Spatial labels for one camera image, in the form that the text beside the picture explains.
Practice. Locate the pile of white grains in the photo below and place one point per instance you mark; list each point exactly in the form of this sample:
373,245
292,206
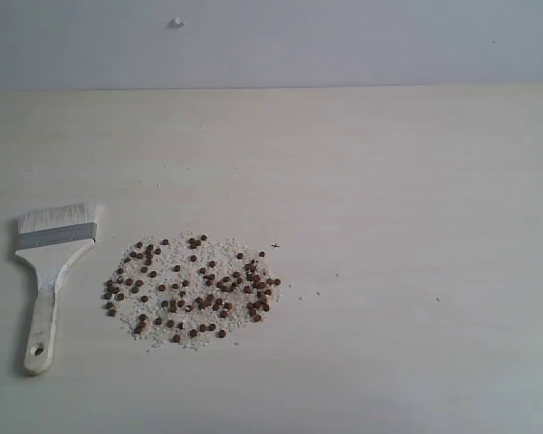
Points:
189,290

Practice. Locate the white wooden paint brush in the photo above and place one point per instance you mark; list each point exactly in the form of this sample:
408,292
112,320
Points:
50,241

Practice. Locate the white wall plug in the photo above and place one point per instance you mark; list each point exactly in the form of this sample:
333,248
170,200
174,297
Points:
176,23

